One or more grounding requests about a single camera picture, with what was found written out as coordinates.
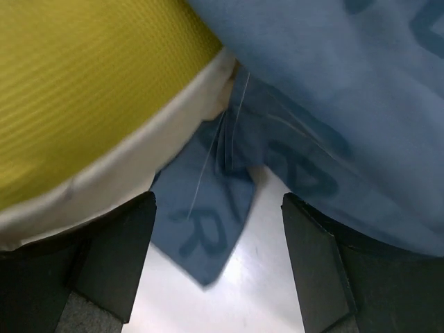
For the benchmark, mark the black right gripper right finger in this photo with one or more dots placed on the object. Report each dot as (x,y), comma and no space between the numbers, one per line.
(348,282)

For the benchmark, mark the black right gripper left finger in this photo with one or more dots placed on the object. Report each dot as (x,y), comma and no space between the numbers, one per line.
(85,280)

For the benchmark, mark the blue cartoon print pillowcase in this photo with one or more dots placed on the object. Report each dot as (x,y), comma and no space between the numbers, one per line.
(341,100)

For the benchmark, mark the white pillow with yellow edge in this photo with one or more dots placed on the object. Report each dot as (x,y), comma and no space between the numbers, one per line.
(96,97)

